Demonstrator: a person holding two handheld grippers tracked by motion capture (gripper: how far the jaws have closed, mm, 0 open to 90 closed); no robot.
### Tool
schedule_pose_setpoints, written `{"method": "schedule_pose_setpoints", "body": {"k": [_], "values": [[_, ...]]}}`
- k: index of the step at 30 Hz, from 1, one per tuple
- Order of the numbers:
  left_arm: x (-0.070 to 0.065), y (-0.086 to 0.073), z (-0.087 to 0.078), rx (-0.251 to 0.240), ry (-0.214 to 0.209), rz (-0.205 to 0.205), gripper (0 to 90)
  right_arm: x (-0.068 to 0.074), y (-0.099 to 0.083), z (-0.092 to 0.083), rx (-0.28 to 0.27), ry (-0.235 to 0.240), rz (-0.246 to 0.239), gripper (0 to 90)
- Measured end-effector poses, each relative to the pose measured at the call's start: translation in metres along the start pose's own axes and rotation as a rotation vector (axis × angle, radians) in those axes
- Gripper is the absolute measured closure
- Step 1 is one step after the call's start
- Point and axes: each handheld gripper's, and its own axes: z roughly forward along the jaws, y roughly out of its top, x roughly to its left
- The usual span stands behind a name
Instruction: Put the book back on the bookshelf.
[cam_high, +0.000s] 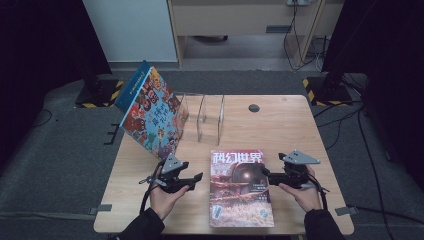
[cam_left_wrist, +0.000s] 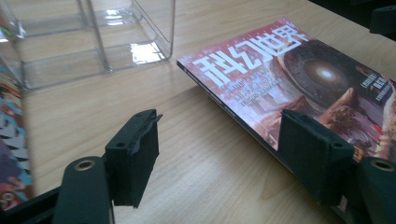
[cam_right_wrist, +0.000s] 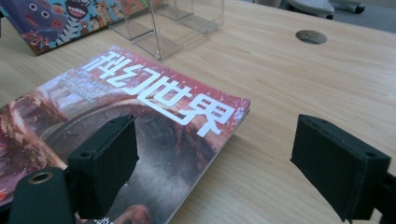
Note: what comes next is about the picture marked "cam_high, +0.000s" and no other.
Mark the black yellow-striped stand base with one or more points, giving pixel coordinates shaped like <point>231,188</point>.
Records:
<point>100,95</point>
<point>328,91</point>

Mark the black round table grommet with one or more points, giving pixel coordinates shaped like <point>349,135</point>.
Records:
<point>254,108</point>

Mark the white panel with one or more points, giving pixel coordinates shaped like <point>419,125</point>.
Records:
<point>130,30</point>

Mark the person's left hand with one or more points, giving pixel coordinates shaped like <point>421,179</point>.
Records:
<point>166,203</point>

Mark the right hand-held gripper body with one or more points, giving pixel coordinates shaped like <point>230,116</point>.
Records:
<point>296,176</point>

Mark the dark round object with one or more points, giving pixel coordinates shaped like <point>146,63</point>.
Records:
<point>210,38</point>

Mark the red science magazine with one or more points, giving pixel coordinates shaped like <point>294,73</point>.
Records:
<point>238,196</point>

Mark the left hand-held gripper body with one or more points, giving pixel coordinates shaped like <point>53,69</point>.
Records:
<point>170,181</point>

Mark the black curtain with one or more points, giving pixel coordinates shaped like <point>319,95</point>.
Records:
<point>40,50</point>
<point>390,66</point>

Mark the person's right hand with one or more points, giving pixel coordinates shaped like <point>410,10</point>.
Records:
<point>308,198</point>

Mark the clear acrylic book rack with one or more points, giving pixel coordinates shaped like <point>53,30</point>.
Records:
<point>210,116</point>

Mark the white power strip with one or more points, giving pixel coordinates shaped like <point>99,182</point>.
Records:
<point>297,2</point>

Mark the colourful animals picture book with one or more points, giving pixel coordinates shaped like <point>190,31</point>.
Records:
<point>153,116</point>

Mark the light wooden desk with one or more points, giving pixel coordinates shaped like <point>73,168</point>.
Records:
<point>233,18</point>

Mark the blue monster picture book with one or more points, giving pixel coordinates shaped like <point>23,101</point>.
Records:
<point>133,85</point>

